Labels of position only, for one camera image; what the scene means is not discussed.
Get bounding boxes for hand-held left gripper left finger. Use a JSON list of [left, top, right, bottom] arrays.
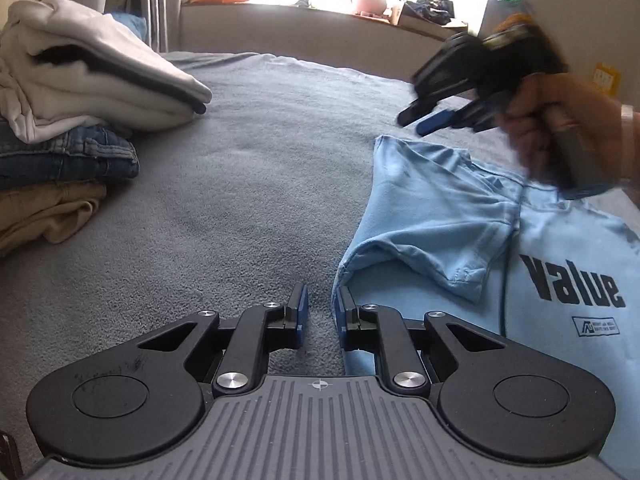
[[137, 282, 309, 396]]

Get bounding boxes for light blue t-shirt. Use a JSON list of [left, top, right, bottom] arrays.
[[332, 134, 640, 480]]

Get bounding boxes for gold bangle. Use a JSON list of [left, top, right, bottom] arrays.
[[620, 102, 636, 183]]

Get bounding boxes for white folded garment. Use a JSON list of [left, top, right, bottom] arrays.
[[0, 0, 213, 143]]

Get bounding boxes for cardboard box with dark clothes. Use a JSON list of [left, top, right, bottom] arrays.
[[390, 0, 468, 38]]

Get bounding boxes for person's right hand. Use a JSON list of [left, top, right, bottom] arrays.
[[497, 72, 630, 187]]

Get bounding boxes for blue pillow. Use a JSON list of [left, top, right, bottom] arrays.
[[107, 12, 148, 41]]

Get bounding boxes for folded blue jeans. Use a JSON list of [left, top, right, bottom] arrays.
[[0, 117, 140, 191]]

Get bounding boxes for grey bed blanket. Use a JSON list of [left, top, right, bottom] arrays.
[[0, 50, 640, 480]]

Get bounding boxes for folded beige pants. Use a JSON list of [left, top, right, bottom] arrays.
[[0, 180, 108, 258]]

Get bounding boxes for grey curtain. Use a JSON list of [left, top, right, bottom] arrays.
[[127, 0, 183, 53]]

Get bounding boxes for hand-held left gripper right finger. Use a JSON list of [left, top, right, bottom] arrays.
[[336, 286, 506, 395]]

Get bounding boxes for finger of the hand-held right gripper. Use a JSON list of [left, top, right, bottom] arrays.
[[397, 97, 443, 127], [416, 105, 506, 137]]

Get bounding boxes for yellow box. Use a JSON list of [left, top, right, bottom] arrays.
[[592, 62, 621, 92]]

